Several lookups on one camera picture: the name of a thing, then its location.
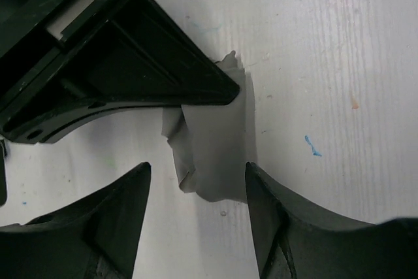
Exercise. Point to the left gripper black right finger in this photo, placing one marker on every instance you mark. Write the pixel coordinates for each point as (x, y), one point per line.
(296, 238)

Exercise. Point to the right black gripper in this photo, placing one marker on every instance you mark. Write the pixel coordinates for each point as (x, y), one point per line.
(65, 62)

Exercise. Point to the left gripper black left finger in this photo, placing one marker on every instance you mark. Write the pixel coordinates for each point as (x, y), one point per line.
(94, 237)

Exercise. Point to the grey underwear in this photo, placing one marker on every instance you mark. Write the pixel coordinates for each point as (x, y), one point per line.
(210, 143)

